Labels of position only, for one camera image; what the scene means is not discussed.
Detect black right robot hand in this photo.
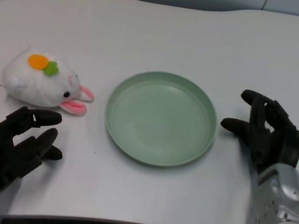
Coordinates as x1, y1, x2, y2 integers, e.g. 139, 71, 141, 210
212, 86, 299, 181

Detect green round plate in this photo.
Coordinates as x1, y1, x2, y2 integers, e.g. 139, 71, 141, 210
96, 62, 226, 177

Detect white plush rabbit doll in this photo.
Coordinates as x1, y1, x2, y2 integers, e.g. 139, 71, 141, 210
0, 41, 102, 119

